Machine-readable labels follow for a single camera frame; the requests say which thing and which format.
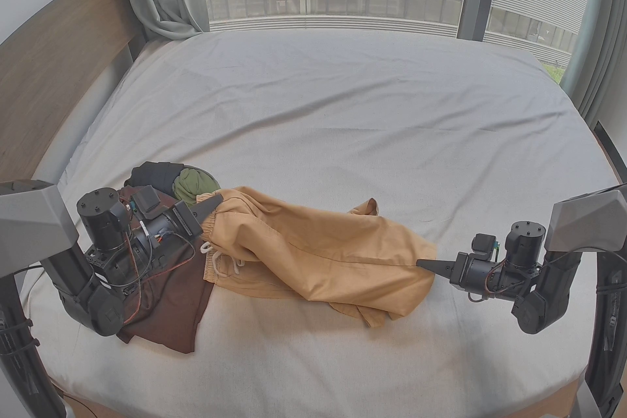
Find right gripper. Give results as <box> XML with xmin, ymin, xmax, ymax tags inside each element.
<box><xmin>451</xmin><ymin>252</ymin><xmax>494</xmax><ymax>294</ymax></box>

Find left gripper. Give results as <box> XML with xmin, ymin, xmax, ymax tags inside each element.
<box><xmin>142</xmin><ymin>201</ymin><xmax>203</xmax><ymax>251</ymax></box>

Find tan shorts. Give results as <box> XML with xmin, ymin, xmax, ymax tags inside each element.
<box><xmin>196</xmin><ymin>186</ymin><xmax>438</xmax><ymax>328</ymax></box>

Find bed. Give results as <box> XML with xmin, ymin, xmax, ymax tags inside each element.
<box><xmin>0</xmin><ymin>0</ymin><xmax>627</xmax><ymax>418</ymax></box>

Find green garment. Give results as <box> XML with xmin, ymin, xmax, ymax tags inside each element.
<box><xmin>172</xmin><ymin>167</ymin><xmax>218</xmax><ymax>206</ymax></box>

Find black garment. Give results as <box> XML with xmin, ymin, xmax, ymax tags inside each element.
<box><xmin>123</xmin><ymin>161</ymin><xmax>189</xmax><ymax>200</ymax></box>

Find brown garment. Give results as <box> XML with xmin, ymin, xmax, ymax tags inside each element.
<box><xmin>117</xmin><ymin>186</ymin><xmax>214</xmax><ymax>354</ymax></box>

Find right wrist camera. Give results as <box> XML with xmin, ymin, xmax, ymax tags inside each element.
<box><xmin>471</xmin><ymin>234</ymin><xmax>499</xmax><ymax>259</ymax></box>

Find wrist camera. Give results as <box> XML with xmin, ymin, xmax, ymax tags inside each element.
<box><xmin>132</xmin><ymin>185</ymin><xmax>162</xmax><ymax>220</ymax></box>
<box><xmin>471</xmin><ymin>234</ymin><xmax>499</xmax><ymax>259</ymax></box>

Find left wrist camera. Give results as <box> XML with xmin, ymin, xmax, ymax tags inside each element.
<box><xmin>132</xmin><ymin>185</ymin><xmax>162</xmax><ymax>220</ymax></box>

